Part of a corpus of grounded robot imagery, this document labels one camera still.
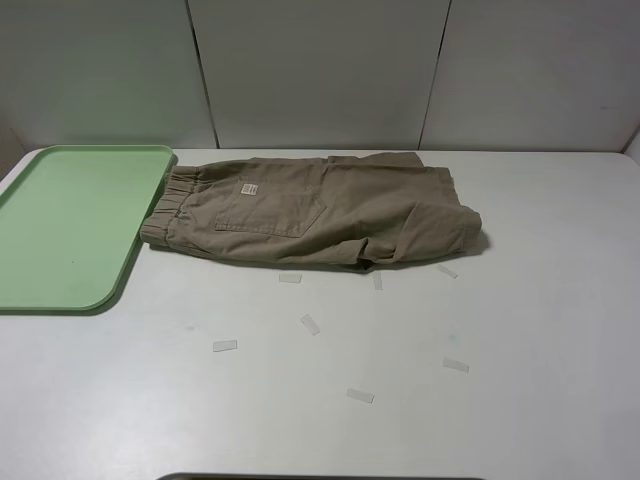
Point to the clear tape piece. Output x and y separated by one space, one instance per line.
360 395
447 271
290 278
456 365
378 281
225 345
311 326

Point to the khaki shorts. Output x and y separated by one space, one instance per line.
356 212

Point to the green plastic tray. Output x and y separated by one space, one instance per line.
70 221

